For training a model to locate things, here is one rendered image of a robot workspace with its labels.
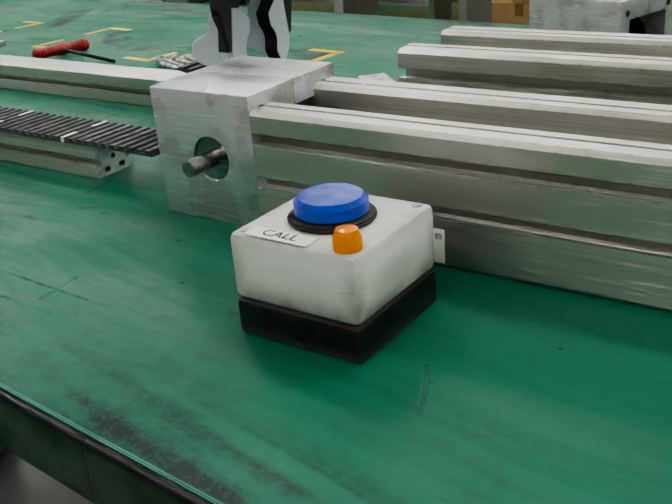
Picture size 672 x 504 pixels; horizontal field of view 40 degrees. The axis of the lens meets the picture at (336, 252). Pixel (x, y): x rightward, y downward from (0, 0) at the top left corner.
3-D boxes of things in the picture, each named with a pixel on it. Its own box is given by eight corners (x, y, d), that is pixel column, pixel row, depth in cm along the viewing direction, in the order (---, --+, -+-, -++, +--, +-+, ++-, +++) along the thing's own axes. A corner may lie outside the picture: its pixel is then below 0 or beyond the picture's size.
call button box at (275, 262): (240, 332, 50) (225, 227, 48) (339, 264, 58) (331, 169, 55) (361, 367, 46) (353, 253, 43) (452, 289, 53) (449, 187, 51)
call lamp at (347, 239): (326, 251, 45) (324, 228, 44) (343, 239, 46) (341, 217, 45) (352, 256, 44) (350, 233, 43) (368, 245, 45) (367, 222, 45)
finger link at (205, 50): (204, 99, 91) (206, 4, 89) (250, 105, 88) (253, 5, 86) (182, 100, 89) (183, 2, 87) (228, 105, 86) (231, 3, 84)
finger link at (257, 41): (257, 72, 97) (234, -11, 92) (302, 76, 94) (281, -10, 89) (240, 86, 95) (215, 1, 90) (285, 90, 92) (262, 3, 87)
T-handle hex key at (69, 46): (31, 60, 125) (28, 48, 125) (87, 49, 130) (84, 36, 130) (85, 75, 114) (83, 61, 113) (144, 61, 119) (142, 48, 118)
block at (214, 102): (145, 222, 67) (123, 94, 63) (253, 169, 76) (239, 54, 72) (240, 243, 62) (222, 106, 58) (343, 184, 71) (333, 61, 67)
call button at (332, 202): (280, 235, 49) (276, 200, 48) (324, 209, 52) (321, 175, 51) (343, 248, 46) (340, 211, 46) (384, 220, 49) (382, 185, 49)
